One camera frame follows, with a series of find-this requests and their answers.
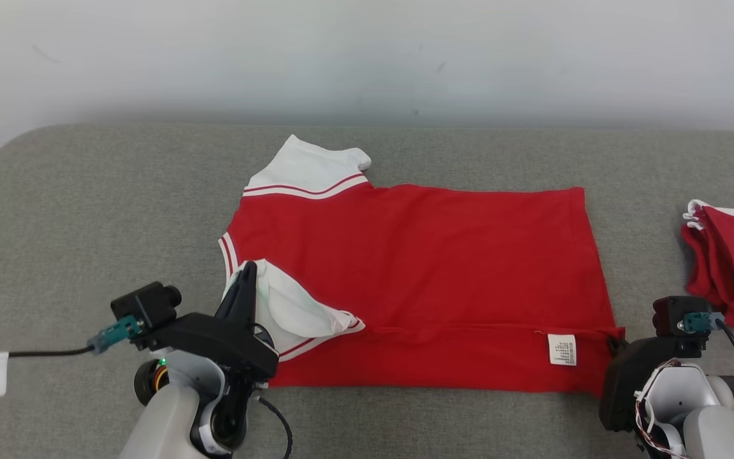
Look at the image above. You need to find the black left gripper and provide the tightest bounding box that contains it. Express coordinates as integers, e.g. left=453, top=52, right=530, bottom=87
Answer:
left=147, top=260, right=280, bottom=384

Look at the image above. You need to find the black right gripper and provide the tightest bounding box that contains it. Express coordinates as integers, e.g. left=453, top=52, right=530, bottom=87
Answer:
left=599, top=336, right=710, bottom=434

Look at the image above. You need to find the red white basketball jersey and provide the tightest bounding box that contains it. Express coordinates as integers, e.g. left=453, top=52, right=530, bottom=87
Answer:
left=217, top=134, right=626, bottom=398

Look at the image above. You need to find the teal right camera connector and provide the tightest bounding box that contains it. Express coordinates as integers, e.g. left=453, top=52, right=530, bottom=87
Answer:
left=681, top=310, right=726, bottom=334

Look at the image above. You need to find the teal camera connector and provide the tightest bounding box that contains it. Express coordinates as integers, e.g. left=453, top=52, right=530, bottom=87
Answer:
left=681, top=310, right=726, bottom=334
left=87, top=315, right=145, bottom=355

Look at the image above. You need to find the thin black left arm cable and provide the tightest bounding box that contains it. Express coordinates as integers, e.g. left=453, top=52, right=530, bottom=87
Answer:
left=255, top=395, right=294, bottom=459

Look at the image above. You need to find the teal left camera connector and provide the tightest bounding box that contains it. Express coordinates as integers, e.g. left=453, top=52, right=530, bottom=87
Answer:
left=87, top=315, right=145, bottom=355

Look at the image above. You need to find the black left camera cable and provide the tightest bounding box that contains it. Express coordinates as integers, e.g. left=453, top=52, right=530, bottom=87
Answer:
left=0, top=344, right=96, bottom=368

